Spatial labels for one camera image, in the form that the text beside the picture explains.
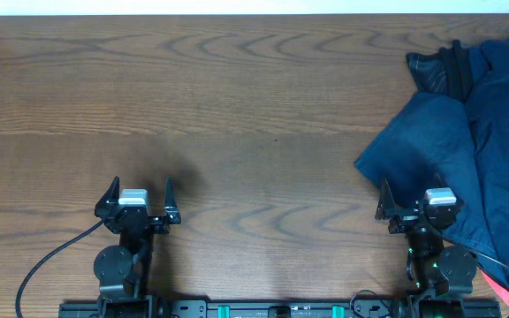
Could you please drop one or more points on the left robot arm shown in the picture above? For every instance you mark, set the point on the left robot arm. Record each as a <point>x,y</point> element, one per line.
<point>123,269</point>

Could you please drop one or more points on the black striped garment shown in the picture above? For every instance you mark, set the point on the black striped garment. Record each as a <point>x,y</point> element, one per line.
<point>447,72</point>

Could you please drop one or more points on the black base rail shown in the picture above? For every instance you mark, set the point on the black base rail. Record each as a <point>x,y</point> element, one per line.
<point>362,306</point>

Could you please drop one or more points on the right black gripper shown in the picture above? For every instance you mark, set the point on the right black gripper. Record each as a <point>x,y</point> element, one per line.
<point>405,219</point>

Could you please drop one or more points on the navy blue garment pile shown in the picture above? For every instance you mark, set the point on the navy blue garment pile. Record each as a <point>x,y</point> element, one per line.
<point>465,144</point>

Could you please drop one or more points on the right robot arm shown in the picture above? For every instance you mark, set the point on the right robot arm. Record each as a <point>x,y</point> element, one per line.
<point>442,274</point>

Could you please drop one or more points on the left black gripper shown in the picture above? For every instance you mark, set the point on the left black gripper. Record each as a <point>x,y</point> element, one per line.
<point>171,215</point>

